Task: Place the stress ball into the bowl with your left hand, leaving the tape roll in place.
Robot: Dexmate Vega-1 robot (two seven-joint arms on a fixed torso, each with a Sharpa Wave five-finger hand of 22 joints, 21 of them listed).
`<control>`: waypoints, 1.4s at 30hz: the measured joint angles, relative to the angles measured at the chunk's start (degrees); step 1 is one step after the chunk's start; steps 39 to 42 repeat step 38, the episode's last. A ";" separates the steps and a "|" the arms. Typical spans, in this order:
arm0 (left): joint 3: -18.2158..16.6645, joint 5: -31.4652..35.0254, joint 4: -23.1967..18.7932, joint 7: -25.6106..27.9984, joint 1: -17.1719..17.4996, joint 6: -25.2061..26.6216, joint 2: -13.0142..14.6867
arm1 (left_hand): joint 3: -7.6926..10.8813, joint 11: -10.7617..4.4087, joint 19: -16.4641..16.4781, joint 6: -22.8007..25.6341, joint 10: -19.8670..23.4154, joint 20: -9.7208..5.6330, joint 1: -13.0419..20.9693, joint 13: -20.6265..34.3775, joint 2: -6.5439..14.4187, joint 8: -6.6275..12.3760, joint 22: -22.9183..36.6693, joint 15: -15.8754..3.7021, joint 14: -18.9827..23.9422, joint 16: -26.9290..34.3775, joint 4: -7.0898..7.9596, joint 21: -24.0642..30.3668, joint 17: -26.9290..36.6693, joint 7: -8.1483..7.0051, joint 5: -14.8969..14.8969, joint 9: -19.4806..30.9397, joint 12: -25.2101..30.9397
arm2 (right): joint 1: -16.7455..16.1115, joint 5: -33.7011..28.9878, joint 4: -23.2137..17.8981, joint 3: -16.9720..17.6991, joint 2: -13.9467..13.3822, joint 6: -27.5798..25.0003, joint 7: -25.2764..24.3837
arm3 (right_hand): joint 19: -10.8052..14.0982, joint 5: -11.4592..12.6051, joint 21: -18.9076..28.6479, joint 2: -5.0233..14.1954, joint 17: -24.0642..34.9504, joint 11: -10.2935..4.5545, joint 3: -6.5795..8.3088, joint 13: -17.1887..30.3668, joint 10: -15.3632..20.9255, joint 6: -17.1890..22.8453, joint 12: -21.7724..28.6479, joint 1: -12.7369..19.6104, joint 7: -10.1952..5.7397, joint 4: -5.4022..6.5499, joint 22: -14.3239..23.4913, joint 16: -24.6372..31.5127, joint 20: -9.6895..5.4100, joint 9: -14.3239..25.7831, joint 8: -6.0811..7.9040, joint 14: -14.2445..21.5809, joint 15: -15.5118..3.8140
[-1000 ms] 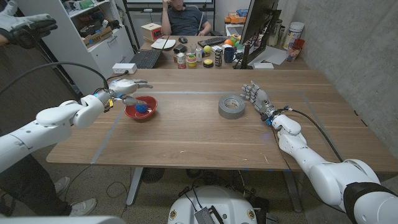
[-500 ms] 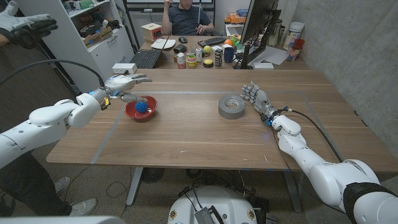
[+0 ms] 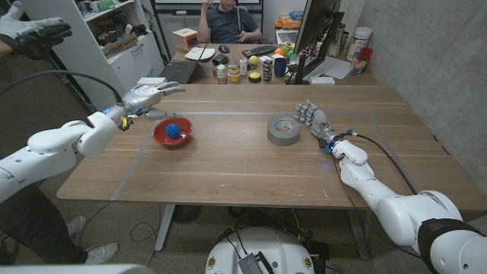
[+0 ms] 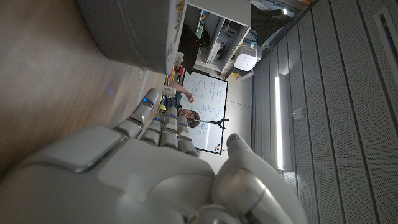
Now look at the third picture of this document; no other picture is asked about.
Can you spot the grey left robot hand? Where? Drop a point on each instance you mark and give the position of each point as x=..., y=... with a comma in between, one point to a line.
x=144, y=97

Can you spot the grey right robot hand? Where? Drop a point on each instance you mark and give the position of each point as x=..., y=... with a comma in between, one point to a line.
x=319, y=122

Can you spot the blue spiky stress ball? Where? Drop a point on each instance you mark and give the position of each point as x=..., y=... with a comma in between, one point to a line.
x=173, y=130

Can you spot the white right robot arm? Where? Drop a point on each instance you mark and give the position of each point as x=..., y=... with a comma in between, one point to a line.
x=399, y=217

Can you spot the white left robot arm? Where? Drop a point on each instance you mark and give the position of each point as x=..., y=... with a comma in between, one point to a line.
x=49, y=144

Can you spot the red bowl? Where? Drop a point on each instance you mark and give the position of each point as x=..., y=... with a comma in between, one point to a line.
x=160, y=137

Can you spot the orange ball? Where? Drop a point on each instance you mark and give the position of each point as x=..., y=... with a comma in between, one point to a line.
x=279, y=51

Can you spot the yellow tennis ball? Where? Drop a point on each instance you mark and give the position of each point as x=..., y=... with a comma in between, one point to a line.
x=253, y=60

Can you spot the white power strip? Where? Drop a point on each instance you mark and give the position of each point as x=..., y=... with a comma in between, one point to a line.
x=150, y=80

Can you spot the white shelf cabinet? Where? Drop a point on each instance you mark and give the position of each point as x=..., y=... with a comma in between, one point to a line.
x=125, y=64

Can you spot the small white box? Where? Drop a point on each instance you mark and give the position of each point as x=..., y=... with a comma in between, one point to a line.
x=322, y=80

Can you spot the black laptop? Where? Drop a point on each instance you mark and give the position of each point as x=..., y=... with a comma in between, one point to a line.
x=179, y=72

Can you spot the white paper sheets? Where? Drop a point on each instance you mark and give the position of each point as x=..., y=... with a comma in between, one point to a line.
x=335, y=68

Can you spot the cardboard box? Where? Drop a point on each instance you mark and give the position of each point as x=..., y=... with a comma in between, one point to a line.
x=121, y=45

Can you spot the blue mug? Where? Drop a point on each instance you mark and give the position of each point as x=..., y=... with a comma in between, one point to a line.
x=281, y=67

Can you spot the printed plastic cup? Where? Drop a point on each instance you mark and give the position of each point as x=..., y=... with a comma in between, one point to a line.
x=357, y=65

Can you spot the white flat disc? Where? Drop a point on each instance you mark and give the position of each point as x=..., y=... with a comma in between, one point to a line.
x=199, y=54

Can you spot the wooden box with red print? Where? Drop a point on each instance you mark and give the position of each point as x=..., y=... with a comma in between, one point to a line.
x=184, y=38

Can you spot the black white block stack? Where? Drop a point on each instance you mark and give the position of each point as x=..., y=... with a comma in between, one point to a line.
x=267, y=70

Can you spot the printed tin can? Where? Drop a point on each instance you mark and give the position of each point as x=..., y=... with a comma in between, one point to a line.
x=221, y=74

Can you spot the red cup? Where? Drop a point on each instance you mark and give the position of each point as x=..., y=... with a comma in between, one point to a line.
x=366, y=53

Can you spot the black pouch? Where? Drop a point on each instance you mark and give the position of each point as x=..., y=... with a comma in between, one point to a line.
x=220, y=59

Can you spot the white canister with blue label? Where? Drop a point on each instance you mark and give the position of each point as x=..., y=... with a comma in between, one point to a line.
x=358, y=43

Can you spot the black keyboard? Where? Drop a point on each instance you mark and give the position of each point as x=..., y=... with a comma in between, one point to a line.
x=260, y=50

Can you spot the black computer mouse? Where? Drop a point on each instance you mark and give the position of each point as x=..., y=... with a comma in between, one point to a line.
x=224, y=48

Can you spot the white slim can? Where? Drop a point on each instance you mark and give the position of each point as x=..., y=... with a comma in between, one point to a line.
x=243, y=67

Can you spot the black computer monitor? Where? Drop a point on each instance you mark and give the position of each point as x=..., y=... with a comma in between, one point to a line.
x=316, y=19

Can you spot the orange toy vehicle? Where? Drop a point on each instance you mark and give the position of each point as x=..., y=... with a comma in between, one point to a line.
x=288, y=22

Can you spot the seated person in dark shirt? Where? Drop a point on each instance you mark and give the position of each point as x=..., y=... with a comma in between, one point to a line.
x=228, y=26

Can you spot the grey table leg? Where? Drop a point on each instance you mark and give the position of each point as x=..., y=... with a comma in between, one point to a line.
x=357, y=232
x=165, y=228

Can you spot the round floor fan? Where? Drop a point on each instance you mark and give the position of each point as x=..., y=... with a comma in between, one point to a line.
x=186, y=214

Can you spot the black white teleoperation glove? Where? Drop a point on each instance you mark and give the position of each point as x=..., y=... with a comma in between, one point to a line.
x=30, y=34

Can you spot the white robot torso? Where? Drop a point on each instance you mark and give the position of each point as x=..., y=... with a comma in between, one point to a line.
x=266, y=243

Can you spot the white sneaker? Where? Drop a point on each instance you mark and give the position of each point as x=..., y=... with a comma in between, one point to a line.
x=76, y=226
x=100, y=254

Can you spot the dark trouser leg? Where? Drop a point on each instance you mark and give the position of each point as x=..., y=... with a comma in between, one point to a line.
x=38, y=228

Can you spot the grey duct tape roll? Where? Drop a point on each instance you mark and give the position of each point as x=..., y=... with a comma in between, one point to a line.
x=281, y=139

